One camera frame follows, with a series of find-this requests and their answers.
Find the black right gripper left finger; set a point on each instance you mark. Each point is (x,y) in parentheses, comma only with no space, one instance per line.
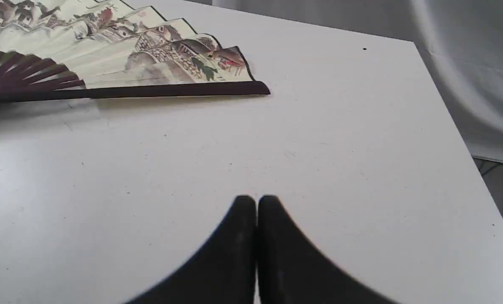
(222,271)

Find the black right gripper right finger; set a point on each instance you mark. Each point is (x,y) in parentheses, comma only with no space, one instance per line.
(291,270)

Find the painted paper folding fan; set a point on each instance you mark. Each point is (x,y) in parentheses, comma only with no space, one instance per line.
(107,49)

